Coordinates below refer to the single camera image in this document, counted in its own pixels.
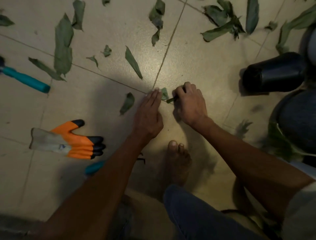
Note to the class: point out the orange black work glove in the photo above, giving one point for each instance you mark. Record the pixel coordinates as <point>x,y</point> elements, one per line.
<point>71,143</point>

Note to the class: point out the person's right hand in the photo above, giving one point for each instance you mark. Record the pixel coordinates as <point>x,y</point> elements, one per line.
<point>191,106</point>

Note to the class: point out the person's left forearm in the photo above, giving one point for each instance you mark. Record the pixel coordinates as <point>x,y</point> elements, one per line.
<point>91,197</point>

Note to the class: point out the small black plastic pot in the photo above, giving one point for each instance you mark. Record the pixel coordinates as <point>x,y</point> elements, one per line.
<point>274,74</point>

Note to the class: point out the person's grey shirt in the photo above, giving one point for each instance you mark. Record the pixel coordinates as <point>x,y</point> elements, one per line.
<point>301,212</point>

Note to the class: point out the dark blue round pot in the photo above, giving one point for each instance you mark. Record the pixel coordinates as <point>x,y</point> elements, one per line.
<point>298,118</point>

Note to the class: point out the person's left hand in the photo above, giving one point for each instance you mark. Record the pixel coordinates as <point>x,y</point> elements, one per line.
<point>148,121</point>

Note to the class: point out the person's right leg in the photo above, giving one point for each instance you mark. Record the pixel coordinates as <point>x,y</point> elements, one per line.
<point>205,217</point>

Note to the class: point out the person's right forearm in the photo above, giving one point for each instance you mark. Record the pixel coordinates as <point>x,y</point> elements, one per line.
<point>254,168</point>

